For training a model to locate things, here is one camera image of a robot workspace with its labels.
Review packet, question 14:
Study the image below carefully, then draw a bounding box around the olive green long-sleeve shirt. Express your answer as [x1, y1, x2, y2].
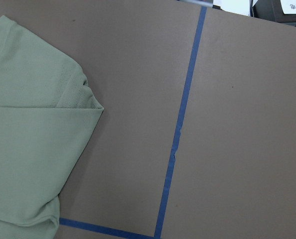
[0, 16, 103, 239]

